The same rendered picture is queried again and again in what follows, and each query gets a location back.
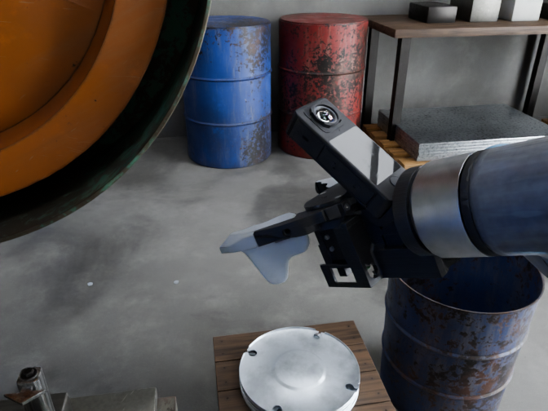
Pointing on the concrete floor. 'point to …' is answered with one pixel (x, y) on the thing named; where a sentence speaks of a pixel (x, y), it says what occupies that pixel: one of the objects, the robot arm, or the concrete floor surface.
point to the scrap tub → (457, 333)
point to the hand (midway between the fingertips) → (268, 211)
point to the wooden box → (225, 386)
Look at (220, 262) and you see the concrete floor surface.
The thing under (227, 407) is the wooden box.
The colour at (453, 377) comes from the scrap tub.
